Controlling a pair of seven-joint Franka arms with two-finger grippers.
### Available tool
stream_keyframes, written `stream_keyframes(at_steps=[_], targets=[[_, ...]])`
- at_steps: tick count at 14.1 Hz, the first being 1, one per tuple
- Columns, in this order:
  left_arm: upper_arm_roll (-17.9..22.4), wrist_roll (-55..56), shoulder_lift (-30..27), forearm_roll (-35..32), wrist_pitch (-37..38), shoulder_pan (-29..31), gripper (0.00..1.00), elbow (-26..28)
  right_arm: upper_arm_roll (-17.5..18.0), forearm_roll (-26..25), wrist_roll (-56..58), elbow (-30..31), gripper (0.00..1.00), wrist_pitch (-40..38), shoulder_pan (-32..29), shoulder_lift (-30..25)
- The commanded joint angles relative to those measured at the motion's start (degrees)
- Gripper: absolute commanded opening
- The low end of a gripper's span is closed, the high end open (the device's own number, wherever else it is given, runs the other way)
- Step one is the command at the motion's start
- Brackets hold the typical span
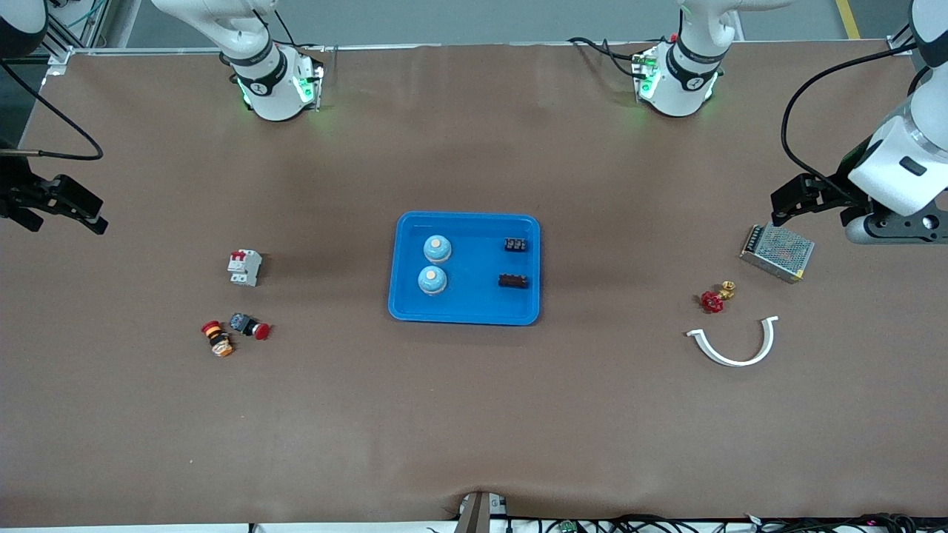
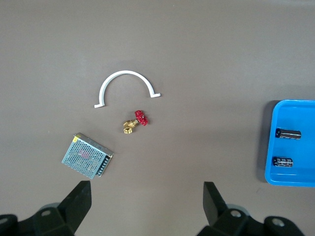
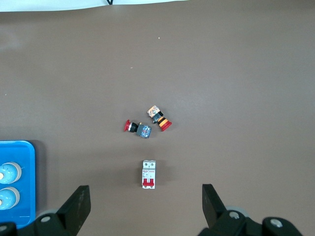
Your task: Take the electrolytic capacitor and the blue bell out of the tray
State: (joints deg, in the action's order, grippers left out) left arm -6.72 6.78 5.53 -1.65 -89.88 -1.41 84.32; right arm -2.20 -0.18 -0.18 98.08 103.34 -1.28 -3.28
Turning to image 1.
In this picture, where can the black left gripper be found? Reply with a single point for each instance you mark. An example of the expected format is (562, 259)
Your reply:
(831, 188)

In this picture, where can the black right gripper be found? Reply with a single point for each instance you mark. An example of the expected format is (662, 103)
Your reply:
(15, 189)

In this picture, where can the light blue service bell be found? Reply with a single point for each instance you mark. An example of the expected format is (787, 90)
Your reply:
(437, 249)
(432, 280)

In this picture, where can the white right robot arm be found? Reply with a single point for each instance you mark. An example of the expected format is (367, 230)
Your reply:
(266, 81)

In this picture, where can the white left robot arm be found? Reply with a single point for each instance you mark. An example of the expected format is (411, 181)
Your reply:
(685, 74)

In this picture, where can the metal mesh power supply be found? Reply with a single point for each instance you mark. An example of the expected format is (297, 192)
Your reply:
(778, 252)

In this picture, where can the white curved plastic clamp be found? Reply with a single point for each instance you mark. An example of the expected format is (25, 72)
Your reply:
(729, 361)

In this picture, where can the white red circuit breaker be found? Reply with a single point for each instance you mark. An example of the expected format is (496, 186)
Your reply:
(244, 268)

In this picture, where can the red orange push button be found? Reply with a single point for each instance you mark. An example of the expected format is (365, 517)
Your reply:
(219, 342)

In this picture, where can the red mushroom button blue block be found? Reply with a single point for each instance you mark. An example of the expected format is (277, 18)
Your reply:
(241, 323)

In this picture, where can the blue plastic tray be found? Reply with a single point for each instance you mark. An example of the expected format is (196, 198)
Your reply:
(474, 300)

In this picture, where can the aluminium frame post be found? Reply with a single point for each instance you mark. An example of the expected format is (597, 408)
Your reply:
(63, 53)
(898, 48)

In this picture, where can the grey metal camera post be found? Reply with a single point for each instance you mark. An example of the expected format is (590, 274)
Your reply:
(474, 514)

